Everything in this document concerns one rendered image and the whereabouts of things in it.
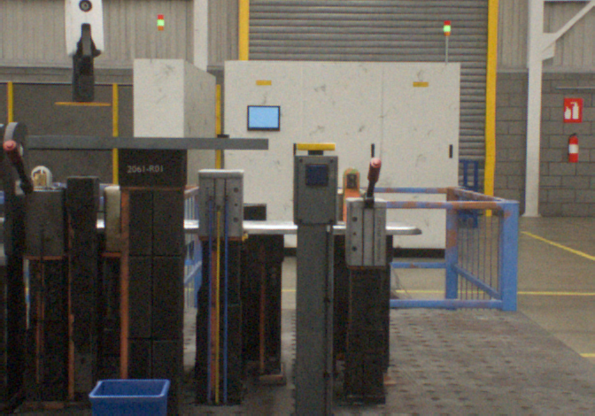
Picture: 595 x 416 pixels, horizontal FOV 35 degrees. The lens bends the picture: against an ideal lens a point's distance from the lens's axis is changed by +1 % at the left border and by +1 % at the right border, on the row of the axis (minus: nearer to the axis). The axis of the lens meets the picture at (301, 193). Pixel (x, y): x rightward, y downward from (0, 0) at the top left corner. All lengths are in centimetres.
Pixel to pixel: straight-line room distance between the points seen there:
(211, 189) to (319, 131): 804
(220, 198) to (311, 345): 31
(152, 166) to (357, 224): 39
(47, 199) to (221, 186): 29
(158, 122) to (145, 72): 52
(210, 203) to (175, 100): 807
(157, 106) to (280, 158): 135
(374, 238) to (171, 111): 810
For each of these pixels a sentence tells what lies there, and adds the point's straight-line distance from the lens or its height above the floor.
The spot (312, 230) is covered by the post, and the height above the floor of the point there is 102.
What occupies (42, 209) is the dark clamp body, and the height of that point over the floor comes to 104.
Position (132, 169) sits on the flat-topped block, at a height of 112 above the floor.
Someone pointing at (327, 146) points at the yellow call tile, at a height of 115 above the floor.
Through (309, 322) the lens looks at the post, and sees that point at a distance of 152.
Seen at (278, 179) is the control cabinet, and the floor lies 80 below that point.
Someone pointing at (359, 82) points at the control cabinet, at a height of 179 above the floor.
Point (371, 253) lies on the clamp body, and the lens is 167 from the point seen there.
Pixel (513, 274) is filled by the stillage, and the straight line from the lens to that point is 374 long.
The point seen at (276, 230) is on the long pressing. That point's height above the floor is 100.
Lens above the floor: 116
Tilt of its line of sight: 3 degrees down
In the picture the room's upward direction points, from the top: 1 degrees clockwise
